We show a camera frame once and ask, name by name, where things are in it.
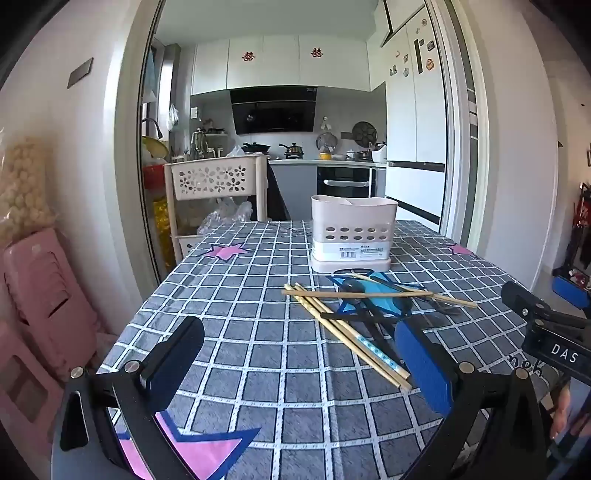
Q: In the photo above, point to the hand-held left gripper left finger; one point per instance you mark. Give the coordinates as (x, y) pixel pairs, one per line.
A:
(173, 364)

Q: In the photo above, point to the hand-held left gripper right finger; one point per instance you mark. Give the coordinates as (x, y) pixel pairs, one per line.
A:
(422, 369)

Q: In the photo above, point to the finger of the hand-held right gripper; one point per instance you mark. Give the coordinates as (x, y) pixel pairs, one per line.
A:
(524, 300)

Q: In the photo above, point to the clear grey spoon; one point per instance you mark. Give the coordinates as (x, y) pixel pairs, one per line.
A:
(443, 307)

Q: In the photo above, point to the white plastic utensil holder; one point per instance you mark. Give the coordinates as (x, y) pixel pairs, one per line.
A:
(353, 212)

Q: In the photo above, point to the person's right hand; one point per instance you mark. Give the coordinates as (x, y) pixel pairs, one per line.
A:
(561, 417)

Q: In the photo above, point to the blue storage box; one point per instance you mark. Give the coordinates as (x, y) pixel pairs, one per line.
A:
(570, 290)

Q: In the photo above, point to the grey checkered star tablecloth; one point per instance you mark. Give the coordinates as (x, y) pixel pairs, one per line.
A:
(258, 332)

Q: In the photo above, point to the red and black clutter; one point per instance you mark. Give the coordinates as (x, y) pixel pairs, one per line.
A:
(581, 221)

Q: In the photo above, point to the yellow packet in trolley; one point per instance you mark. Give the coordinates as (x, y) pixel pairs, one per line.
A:
(161, 226)

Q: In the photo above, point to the pink folding chair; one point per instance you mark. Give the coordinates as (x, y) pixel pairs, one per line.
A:
(23, 397)
(46, 286)

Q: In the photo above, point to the clear plastic bag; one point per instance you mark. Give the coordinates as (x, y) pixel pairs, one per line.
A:
(226, 217)

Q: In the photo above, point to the red basin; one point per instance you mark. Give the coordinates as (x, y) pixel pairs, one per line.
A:
(154, 177)

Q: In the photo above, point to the white perforated plastic trolley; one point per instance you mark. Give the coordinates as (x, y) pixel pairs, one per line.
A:
(217, 177)

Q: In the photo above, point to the white refrigerator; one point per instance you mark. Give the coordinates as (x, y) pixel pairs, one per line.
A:
(415, 138)

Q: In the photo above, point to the black built-in oven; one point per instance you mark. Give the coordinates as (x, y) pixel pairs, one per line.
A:
(344, 184)

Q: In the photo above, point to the white rice cooker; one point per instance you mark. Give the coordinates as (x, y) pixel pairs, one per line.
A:
(379, 153)

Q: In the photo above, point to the steel kettle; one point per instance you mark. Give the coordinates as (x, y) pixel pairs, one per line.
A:
(199, 141)

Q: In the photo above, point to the bag of white puffed snacks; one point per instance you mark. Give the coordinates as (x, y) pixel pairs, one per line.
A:
(21, 189)

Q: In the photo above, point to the black wok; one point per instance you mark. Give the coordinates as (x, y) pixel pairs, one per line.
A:
(256, 147)

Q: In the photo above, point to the kitchen faucet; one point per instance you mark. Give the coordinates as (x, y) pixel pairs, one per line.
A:
(150, 121)

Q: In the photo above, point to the steel cooking pot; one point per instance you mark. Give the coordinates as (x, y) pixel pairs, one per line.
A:
(293, 150)

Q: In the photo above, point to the hanging white plastic bag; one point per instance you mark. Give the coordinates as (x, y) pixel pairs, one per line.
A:
(173, 117)

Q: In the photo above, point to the group of fridge magnets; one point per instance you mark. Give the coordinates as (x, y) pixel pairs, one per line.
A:
(430, 63)

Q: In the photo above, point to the black range hood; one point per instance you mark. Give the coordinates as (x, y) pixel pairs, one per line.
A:
(272, 113)

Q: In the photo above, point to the hanging blue towel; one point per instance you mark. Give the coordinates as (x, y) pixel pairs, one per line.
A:
(151, 76)

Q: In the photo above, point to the red paper cut decoration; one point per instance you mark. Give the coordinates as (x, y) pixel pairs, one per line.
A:
(316, 51)
(248, 56)

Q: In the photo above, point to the round black wall tray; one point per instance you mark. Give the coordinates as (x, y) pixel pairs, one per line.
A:
(364, 133)

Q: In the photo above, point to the white wall hook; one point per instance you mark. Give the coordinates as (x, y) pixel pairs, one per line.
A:
(326, 123)

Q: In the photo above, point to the grey wall switch panel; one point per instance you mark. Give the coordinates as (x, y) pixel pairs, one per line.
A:
(81, 73)

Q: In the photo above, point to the white wall cabinets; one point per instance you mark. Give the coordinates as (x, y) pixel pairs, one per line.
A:
(277, 64)

